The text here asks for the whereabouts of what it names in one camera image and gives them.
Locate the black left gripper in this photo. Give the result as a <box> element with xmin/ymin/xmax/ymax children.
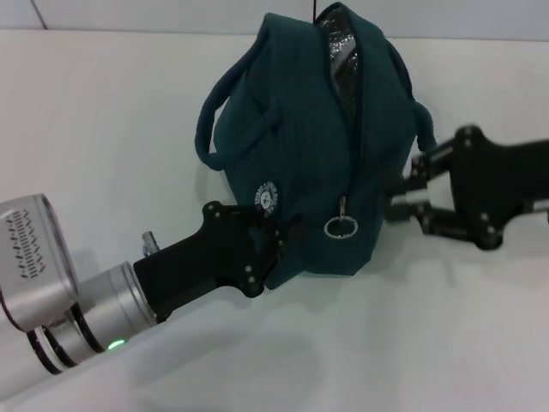
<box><xmin>132</xmin><ymin>201</ymin><xmax>311</xmax><ymax>324</ymax></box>

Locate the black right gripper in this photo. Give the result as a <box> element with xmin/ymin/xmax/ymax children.
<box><xmin>383</xmin><ymin>124</ymin><xmax>549</xmax><ymax>252</ymax></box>

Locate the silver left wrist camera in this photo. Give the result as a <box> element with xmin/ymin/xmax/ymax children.
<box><xmin>0</xmin><ymin>193</ymin><xmax>81</xmax><ymax>335</ymax></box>

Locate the dark teal insulated lunch bag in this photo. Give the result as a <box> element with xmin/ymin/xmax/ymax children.
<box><xmin>195</xmin><ymin>2</ymin><xmax>437</xmax><ymax>289</ymax></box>

